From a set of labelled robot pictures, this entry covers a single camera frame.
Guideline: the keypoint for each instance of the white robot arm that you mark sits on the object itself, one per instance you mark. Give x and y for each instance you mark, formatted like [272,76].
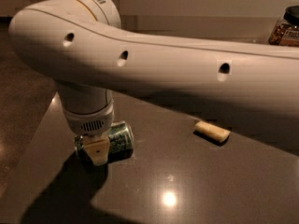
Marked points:
[230,87]

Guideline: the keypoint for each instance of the green soda can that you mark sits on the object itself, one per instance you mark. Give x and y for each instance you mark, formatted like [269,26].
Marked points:
[121,141]

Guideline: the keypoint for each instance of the snack jar with black lid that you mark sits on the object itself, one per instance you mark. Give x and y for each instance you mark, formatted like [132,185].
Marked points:
[286,30]

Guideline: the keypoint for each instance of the yellow sponge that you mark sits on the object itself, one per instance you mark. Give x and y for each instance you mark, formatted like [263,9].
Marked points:
[211,131]

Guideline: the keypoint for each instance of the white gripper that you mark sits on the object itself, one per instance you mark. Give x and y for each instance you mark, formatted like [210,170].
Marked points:
[90,123]

